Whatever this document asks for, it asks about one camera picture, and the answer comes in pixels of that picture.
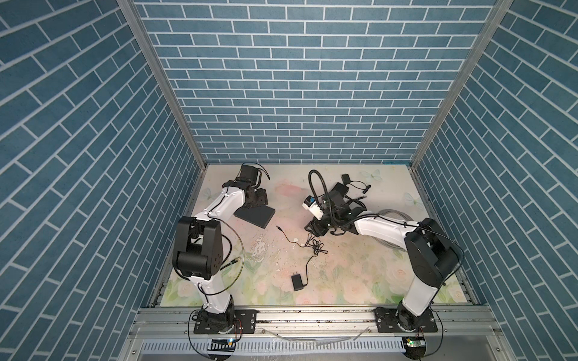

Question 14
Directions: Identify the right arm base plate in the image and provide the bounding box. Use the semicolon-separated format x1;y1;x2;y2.
373;305;438;333

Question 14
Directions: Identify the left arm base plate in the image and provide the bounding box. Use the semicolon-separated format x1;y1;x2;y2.
194;309;257;335

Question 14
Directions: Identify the black ribbed network switch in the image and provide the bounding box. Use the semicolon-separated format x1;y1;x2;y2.
328;182;349;205

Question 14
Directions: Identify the grey ethernet cable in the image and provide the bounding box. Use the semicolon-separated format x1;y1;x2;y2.
374;208;416;249

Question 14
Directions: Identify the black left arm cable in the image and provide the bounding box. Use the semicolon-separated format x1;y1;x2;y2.
172;216;246;297

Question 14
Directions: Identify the black loose power adapter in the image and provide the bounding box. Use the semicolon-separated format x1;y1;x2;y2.
291;274;305;292

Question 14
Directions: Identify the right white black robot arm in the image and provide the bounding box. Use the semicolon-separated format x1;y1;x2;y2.
303;202;463;317

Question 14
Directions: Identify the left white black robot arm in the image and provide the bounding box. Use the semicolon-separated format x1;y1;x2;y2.
172;183;268;314

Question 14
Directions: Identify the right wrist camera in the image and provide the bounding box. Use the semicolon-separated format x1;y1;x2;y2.
302;194;346;221

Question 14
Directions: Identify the white slotted cable duct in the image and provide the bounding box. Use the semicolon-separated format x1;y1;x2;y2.
140;337;405;356

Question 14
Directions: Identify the black power adapter near switch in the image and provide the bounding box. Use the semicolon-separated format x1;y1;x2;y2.
341;174;352;185

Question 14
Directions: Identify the aluminium front rail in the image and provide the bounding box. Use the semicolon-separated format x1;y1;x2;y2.
128;304;502;339

